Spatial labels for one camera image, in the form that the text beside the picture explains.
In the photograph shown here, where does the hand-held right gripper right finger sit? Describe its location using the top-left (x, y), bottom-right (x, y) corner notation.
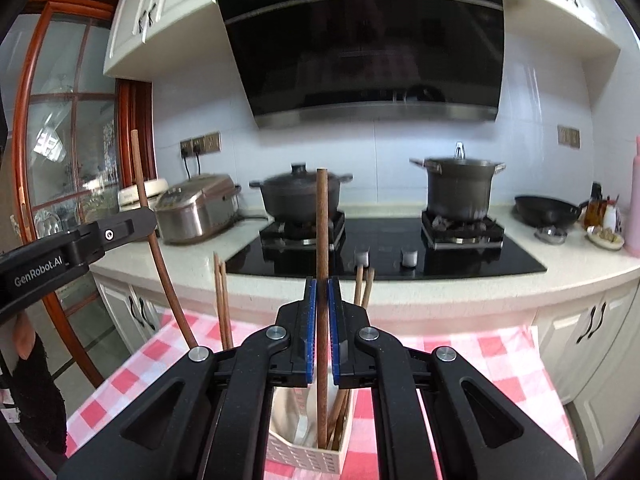
top-left (327, 276), bottom-right (586, 480)

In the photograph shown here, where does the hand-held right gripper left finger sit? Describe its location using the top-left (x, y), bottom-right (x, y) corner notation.
top-left (57, 276), bottom-right (317, 480)

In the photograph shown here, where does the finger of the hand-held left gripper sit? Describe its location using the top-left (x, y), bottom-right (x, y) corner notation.
top-left (91, 208), bottom-right (157, 257)

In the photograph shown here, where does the brown wooden chopstick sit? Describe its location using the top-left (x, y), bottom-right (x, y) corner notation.
top-left (213, 252), bottom-right (230, 351)
top-left (334, 267), bottom-right (376, 448)
top-left (130, 130), bottom-right (198, 351)
top-left (220, 267), bottom-right (234, 350)
top-left (327, 265), bottom-right (365, 450)
top-left (316, 169), bottom-right (331, 448)

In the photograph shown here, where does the white plastic lattice basket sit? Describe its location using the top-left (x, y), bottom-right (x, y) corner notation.
top-left (264, 387), bottom-right (357, 472)

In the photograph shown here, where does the person's left forearm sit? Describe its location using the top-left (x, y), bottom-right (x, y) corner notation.
top-left (0, 332), bottom-right (68, 456)

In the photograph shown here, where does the person's left hand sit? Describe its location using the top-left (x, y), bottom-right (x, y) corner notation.
top-left (12, 310), bottom-right (37, 361)

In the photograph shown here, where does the white electric cooker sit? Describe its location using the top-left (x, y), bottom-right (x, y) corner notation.
top-left (118, 177), bottom-right (168, 211)

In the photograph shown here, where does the silver rice cooker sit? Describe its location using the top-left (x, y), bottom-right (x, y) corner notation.
top-left (154, 174), bottom-right (242, 246)

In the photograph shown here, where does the white base cabinet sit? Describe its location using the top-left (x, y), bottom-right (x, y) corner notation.
top-left (530, 280), bottom-right (640, 406)
top-left (92, 272), bottom-right (173, 356)

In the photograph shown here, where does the black glass gas cooktop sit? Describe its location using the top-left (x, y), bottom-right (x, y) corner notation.
top-left (225, 210), bottom-right (547, 281)

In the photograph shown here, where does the wooden framed glass door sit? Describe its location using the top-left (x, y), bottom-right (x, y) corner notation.
top-left (11, 0), bottom-right (156, 391)

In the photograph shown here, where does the black casserole pot with lid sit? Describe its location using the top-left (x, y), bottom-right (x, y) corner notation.
top-left (250, 162), bottom-right (353, 223)

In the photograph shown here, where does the red white checked tablecloth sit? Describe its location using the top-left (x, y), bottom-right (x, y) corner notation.
top-left (65, 310), bottom-right (581, 480)

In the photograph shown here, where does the grey stockpot with glass lid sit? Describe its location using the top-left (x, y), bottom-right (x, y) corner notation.
top-left (410, 142), bottom-right (506, 222)

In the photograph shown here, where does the small steel bowl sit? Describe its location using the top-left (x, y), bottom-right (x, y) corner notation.
top-left (535, 226), bottom-right (568, 245)

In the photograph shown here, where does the black frying pan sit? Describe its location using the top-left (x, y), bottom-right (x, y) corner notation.
top-left (515, 195), bottom-right (591, 227)

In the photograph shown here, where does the brown glass bottle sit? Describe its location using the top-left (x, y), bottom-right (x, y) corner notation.
top-left (585, 182), bottom-right (603, 227)

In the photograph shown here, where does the white plate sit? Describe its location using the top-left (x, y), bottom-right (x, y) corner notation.
top-left (587, 225), bottom-right (626, 251)

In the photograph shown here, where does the black glass range hood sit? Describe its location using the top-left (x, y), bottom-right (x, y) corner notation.
top-left (212, 0), bottom-right (506, 129)

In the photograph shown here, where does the pink bottle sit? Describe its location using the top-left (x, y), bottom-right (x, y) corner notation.
top-left (624, 135), bottom-right (640, 256)

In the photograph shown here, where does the gold wall outlet panel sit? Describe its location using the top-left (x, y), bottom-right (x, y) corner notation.
top-left (180, 131), bottom-right (222, 157)

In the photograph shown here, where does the white wall cabinet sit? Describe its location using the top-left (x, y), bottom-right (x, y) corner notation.
top-left (103, 0), bottom-right (221, 81)
top-left (500, 0), bottom-right (621, 56)

